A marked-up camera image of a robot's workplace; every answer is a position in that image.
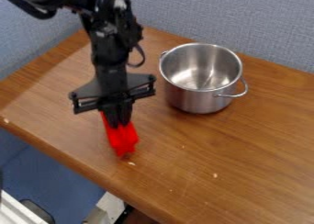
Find metal pot with handles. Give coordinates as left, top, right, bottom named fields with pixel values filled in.
left=158, top=43, right=249, bottom=114

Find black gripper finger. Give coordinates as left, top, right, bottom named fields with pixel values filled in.
left=121, top=99, right=133, bottom=124
left=102, top=106, right=119, bottom=128

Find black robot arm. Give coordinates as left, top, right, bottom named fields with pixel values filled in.
left=8, top=0, right=157, bottom=128

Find red plastic block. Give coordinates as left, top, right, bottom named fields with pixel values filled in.
left=100, top=114, right=139, bottom=157

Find white table leg bracket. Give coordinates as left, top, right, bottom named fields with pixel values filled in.
left=83, top=192, right=126, bottom=224

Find black cable loop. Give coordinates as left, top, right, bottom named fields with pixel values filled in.
left=127, top=44, right=147, bottom=68

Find white ribbed box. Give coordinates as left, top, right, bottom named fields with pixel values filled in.
left=0, top=190, right=48, bottom=224

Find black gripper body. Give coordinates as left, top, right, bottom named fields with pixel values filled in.
left=68, top=62, right=157, bottom=114

